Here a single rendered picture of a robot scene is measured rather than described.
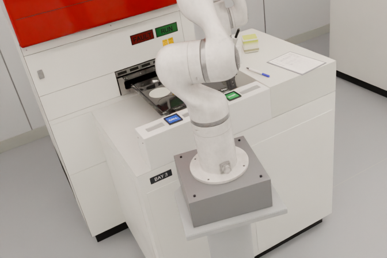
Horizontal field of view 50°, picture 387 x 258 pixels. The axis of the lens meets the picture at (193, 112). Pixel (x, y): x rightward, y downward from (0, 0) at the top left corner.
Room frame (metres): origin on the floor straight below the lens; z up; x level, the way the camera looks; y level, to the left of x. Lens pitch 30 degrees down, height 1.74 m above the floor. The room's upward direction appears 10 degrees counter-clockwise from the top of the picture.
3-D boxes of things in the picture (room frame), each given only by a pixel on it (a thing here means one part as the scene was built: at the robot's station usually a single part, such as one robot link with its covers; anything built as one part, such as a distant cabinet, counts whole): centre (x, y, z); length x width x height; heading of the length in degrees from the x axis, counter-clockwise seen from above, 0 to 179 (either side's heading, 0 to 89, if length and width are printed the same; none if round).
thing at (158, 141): (1.38, -0.04, 0.89); 0.55 x 0.09 x 0.14; 113
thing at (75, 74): (1.87, 0.30, 1.02); 0.81 x 0.03 x 0.40; 113
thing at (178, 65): (1.07, -0.01, 1.23); 0.19 x 0.12 x 0.24; 76
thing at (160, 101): (1.74, 0.04, 0.90); 0.34 x 0.34 x 0.01; 23
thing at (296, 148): (1.68, -0.08, 0.41); 0.96 x 0.64 x 0.82; 113
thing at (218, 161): (1.06, -0.05, 1.02); 0.19 x 0.19 x 0.18
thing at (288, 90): (1.81, -0.35, 0.89); 0.62 x 0.35 x 0.14; 23
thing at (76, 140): (2.19, 0.44, 0.41); 0.82 x 0.70 x 0.82; 113
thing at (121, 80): (1.93, 0.13, 0.89); 0.44 x 0.02 x 0.10; 113
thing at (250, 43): (1.86, -0.32, 1.00); 0.07 x 0.07 x 0.07; 87
